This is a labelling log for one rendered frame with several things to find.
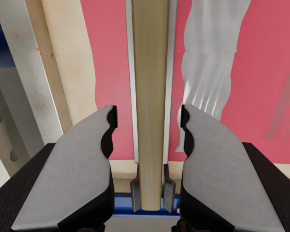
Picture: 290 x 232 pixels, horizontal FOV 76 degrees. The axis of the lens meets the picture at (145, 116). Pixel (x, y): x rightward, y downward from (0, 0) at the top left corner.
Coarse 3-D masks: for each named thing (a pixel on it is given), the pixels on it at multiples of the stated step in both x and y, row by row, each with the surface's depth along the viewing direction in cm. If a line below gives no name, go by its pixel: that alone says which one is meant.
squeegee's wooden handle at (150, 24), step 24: (144, 0) 14; (168, 0) 14; (144, 24) 15; (144, 48) 16; (144, 72) 17; (144, 96) 18; (144, 120) 19; (144, 144) 21; (144, 168) 23; (144, 192) 25
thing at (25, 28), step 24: (0, 0) 20; (24, 0) 20; (0, 24) 22; (24, 24) 22; (24, 48) 23; (48, 48) 25; (24, 72) 25; (48, 72) 25; (48, 96) 26; (48, 120) 28; (120, 192) 36
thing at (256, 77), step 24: (96, 72) 28; (120, 72) 28; (240, 72) 27; (264, 72) 27; (96, 96) 30; (120, 96) 30; (240, 96) 29; (264, 96) 29; (120, 120) 32; (240, 120) 31; (264, 120) 31; (120, 144) 34; (264, 144) 33; (288, 144) 33
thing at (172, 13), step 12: (132, 24) 21; (168, 24) 21; (132, 36) 21; (168, 36) 21; (132, 48) 22; (168, 48) 22; (132, 60) 23; (168, 60) 23; (132, 72) 24; (168, 72) 23; (132, 84) 24; (168, 84) 24; (132, 96) 25; (168, 96) 25; (132, 108) 26; (168, 108) 26; (132, 120) 27; (168, 120) 27; (168, 132) 28; (168, 144) 29
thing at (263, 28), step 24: (96, 0) 23; (120, 0) 23; (264, 0) 23; (288, 0) 22; (96, 24) 25; (120, 24) 24; (264, 24) 24; (288, 24) 24; (96, 48) 26; (120, 48) 26; (240, 48) 25; (264, 48) 25; (288, 48) 25
